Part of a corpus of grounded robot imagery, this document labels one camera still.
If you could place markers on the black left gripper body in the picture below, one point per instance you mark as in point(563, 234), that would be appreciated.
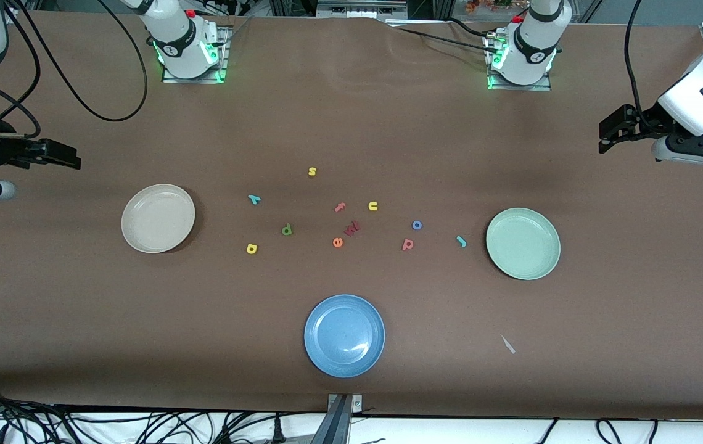
point(646, 119)

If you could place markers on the teal foam letter y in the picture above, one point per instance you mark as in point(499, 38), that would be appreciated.
point(254, 198)

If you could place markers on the red foam letter p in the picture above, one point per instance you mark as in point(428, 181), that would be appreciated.
point(404, 245)

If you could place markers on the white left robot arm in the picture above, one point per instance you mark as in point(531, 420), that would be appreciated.
point(533, 49)

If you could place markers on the beige round plate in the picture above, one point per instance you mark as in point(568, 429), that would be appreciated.
point(157, 219)

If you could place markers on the green round plate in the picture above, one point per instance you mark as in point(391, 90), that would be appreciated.
point(523, 243)

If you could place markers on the orange brown decoration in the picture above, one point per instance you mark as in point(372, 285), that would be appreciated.
point(481, 6)

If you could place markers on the white paper scrap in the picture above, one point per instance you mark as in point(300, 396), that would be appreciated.
point(507, 344)

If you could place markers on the brown table cover sheet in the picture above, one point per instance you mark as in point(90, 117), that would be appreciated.
point(351, 123)

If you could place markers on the red foam letter w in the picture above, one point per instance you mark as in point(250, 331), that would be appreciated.
point(352, 228)

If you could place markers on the grey power strip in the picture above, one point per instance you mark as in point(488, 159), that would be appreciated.
point(361, 9)

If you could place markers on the blue round plate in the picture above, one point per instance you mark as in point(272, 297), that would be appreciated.
point(344, 336)

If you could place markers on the black power plug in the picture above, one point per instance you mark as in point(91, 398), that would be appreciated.
point(278, 431)

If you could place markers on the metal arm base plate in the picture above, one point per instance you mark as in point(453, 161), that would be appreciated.
point(518, 87)
point(223, 55)

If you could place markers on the aluminium corner bracket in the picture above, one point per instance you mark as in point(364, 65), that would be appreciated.
point(12, 15)

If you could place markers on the metal table edge bracket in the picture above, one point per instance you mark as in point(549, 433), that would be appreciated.
point(342, 422)

